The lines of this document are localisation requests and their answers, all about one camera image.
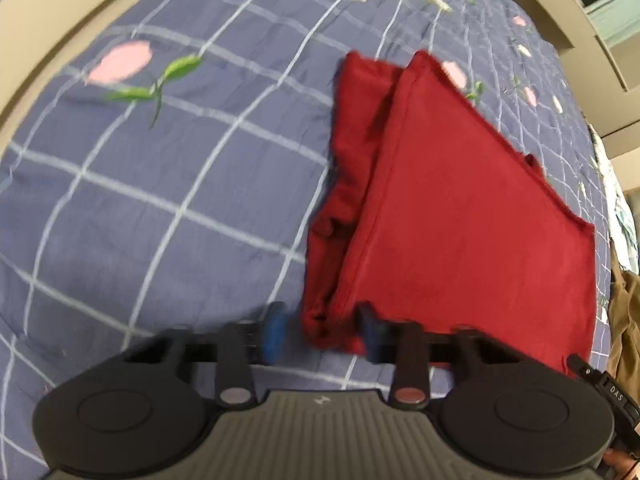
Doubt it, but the red shirt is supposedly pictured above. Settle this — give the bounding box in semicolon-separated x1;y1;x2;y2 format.
300;50;599;380

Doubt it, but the beige wooden headboard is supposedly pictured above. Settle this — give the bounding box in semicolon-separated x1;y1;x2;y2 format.
457;0;640;158

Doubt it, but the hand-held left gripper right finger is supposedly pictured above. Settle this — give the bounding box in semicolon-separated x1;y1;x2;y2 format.
354;301;501;408

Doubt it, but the white patterned cloth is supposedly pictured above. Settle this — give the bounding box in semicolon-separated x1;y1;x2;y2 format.
589;124;640;276

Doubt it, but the brown cloth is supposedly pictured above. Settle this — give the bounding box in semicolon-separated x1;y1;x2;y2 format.
606;242;640;396

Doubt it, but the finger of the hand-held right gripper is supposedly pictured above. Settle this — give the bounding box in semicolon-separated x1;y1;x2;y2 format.
566;353;591;379

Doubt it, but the blue checked floral quilt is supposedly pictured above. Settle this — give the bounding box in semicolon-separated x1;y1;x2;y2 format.
0;0;621;480

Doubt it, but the person's right hand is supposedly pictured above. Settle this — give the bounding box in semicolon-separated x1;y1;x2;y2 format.
602;449;640;472

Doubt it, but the pale green curtain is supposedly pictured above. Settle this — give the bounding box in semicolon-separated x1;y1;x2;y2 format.
584;0;640;48

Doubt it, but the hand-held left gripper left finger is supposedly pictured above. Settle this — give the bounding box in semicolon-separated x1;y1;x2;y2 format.
122;302;289;408

